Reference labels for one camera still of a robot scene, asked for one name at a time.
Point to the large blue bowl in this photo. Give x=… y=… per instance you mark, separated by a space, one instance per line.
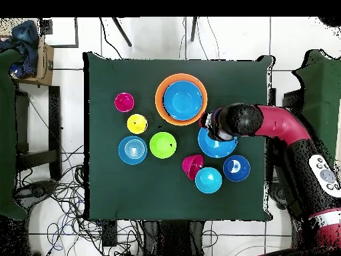
x=213 y=149
x=183 y=100

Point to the small red bowl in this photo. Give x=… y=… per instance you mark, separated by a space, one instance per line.
x=192 y=165

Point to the small green bowl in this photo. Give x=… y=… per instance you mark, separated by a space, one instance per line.
x=162 y=145

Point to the yellow plastic cup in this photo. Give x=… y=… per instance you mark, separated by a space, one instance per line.
x=137 y=124

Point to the shallow blue ribbed bowl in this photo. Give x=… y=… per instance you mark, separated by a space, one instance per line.
x=132 y=150

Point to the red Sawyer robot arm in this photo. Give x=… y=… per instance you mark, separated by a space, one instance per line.
x=282 y=125

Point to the large orange bowl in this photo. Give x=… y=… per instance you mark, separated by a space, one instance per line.
x=159 y=106

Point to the small light blue bowl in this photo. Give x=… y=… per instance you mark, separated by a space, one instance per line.
x=208 y=180

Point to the small dark blue bowl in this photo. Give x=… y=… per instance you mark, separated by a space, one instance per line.
x=236 y=173

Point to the red plastic cup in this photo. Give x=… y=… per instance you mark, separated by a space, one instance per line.
x=124 y=102

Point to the black tripod leg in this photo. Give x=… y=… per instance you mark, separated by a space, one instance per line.
x=193 y=29
x=122 y=32

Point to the dark green table cloth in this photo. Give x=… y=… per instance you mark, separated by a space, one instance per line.
x=120 y=192

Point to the green cloth covered table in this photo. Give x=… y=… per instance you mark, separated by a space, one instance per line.
x=319 y=93
x=6 y=133

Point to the cardboard box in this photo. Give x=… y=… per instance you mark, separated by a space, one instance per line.
x=44 y=66

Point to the blue cloth bundle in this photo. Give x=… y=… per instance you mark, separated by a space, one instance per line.
x=25 y=40

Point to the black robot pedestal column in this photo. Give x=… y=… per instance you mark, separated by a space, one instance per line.
x=173 y=240

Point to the black stool frame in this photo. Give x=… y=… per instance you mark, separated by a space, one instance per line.
x=54 y=120

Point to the grey pedestal foot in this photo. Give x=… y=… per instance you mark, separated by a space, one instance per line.
x=34 y=190

